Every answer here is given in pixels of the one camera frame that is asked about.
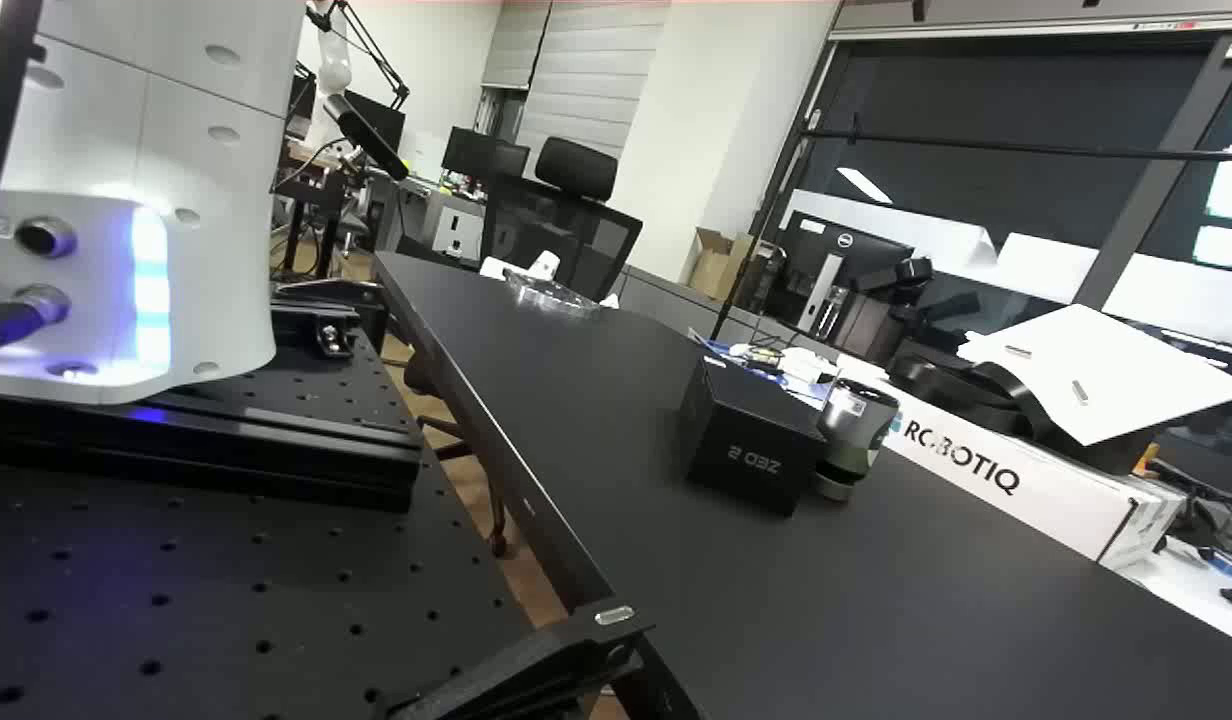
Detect black office chair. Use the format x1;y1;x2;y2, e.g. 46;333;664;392
483;130;648;303

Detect black table clamp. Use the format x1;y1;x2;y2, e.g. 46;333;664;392
372;601;664;720

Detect black computer monitor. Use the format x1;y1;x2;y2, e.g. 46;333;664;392
439;125;535;188

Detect clear plastic item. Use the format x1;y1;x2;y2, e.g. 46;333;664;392
475;246;603;320

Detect brown cardboard box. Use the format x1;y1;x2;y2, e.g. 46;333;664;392
679;222;755;303

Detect dark green bottle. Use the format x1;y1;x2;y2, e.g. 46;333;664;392
814;384;902;507

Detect black bag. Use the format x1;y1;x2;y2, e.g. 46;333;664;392
892;334;1056;435

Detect black cable plug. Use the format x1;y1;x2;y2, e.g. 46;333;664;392
0;284;78;358

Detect white flat board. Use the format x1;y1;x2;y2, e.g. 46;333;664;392
956;298;1232;450

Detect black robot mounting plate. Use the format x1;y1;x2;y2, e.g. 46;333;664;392
0;296;428;516

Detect grey window blinds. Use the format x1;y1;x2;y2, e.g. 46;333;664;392
511;0;675;180

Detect white Robotiq cardboard box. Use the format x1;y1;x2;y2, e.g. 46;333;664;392
876;394;1185;562

